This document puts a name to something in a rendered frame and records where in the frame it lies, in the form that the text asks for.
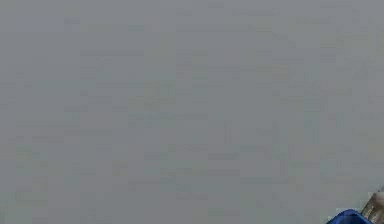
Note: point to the blue cloth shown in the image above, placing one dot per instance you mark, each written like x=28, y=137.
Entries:
x=349, y=218

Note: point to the grey brown lumpy object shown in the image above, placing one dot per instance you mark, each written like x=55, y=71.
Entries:
x=375, y=206

